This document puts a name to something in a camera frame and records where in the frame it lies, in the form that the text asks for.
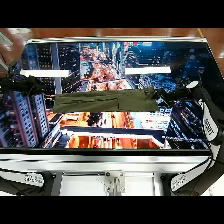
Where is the dark green shirt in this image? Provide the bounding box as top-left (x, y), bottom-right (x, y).
top-left (52, 86), bottom-right (161, 114)

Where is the silver frame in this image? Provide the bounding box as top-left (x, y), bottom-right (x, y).
top-left (0, 35), bottom-right (224, 197)

